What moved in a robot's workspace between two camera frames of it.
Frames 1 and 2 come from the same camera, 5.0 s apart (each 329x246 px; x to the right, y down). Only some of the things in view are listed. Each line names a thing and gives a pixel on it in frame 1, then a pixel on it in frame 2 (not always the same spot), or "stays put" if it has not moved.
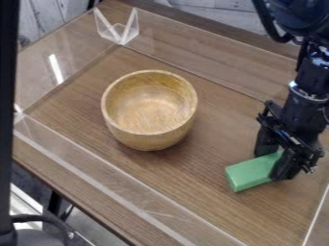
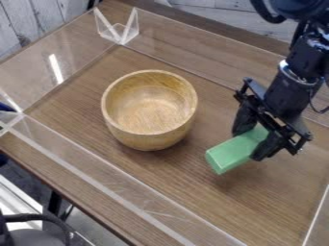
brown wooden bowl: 147,107 stays put
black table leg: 54,203 stays put
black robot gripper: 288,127 → 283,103
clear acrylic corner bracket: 117,33 stays put
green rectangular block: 251,172 → 234,151
